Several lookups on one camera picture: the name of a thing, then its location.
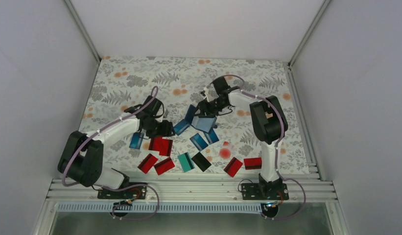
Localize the blue card centre right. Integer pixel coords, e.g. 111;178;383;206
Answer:
204;129;219;145

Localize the red card lower left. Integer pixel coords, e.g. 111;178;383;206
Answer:
138;153;158;174

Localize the aluminium front rail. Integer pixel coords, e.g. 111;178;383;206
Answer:
46;178;338;203

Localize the red card upper stack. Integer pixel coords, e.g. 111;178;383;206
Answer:
148;137;163;152

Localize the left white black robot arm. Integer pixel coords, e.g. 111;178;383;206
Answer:
57;95;175;198

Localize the blue card far left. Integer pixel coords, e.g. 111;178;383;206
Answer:
129;132;144;150

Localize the blue card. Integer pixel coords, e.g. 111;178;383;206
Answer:
173;119;190;136
204;129;219;145
129;132;144;150
189;133;208;151

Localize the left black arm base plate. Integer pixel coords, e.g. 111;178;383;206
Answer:
97;182;147;200

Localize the teal card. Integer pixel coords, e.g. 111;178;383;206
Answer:
178;152;195;172

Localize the blue card top centre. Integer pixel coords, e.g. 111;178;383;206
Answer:
173;119;190;136

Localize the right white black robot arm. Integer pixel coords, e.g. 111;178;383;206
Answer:
191;76;288;199

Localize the red card black stripe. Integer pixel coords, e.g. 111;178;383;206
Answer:
154;158;175;175

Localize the red card overlapping stack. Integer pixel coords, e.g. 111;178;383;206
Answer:
159;139;173;157

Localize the floral patterned table mat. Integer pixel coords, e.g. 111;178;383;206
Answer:
79;56;310;176

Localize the white card red circle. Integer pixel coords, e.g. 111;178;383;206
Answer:
219;141;233;159

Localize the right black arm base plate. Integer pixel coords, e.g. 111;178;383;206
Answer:
240;183;289;201

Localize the red card far right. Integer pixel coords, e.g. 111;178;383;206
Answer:
243;157;262;170

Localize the red card tilted right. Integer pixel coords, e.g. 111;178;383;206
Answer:
224;157;243;178

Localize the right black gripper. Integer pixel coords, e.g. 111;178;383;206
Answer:
192;97;228;118

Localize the dark blue card holder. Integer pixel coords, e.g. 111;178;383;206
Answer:
184;105;217;133

